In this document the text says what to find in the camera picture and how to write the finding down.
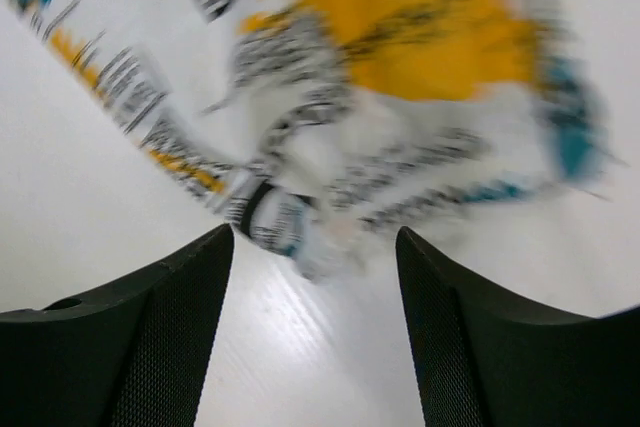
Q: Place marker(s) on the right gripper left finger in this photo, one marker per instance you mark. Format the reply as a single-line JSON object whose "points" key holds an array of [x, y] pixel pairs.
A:
{"points": [[132, 352]]}

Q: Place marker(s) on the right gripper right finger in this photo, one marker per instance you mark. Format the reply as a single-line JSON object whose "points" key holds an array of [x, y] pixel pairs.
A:
{"points": [[486, 356]]}

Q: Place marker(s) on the patterned white teal yellow shorts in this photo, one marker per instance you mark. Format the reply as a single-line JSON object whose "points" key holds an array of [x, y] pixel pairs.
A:
{"points": [[318, 128]]}

